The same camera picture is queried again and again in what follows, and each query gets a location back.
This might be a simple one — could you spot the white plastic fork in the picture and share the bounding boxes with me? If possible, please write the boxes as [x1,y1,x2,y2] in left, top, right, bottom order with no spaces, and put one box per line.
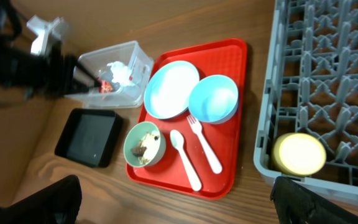
[186,114,223,174]

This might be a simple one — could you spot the food scraps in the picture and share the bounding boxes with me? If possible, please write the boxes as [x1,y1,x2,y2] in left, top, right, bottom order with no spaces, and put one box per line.
[131,133,160,165]

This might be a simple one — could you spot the red snack wrapper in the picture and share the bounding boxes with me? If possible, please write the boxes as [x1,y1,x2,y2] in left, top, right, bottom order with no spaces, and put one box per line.
[99,80,113,93]

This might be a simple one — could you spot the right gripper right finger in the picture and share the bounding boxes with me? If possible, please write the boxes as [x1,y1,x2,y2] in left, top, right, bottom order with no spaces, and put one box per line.
[270,177,358,224]

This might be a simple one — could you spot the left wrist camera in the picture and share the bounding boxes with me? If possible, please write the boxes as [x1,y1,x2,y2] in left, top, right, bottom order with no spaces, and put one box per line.
[26,16,69,56]

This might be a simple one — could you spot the light blue bowl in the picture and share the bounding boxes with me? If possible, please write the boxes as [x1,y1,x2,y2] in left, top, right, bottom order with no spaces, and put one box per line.
[188,75,239,124]

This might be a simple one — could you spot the white plastic spoon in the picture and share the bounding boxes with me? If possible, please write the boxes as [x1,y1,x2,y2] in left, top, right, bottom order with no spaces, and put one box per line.
[170,129,202,191]

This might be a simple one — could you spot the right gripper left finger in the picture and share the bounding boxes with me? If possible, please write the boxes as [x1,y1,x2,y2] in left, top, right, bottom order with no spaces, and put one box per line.
[0,175,82,224]

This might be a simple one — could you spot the light blue plate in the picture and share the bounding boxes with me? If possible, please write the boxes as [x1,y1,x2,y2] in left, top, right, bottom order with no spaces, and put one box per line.
[144,60,200,119]

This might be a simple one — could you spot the red serving tray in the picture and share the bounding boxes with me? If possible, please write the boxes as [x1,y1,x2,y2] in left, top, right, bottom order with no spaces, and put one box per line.
[126,39,247,200]

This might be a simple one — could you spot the green bowl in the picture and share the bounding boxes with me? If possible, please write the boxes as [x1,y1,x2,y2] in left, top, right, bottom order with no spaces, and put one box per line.
[123,121,167,168]

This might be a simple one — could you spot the yellow cup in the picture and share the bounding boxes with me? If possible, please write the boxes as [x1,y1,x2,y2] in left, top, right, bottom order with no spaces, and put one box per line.
[271,133,327,177]

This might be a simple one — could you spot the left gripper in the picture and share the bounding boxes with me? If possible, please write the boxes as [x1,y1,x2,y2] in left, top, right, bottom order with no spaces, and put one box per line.
[0,41,102,96]

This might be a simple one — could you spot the clear plastic waste bin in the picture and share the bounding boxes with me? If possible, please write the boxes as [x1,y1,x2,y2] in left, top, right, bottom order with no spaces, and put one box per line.
[66,40,154,108]

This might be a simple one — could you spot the black food waste tray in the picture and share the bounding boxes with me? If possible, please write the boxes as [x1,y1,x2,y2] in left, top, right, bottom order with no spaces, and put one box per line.
[55,108,124,168]

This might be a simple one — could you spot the grey dishwasher rack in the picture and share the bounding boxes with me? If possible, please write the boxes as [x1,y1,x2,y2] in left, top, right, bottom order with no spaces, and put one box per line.
[254,0,358,206]

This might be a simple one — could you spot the white tissue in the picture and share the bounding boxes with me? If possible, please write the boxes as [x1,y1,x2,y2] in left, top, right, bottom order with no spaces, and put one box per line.
[107,61,132,86]

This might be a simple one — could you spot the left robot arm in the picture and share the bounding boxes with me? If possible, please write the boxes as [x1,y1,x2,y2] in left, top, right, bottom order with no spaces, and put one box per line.
[0,1,103,96]

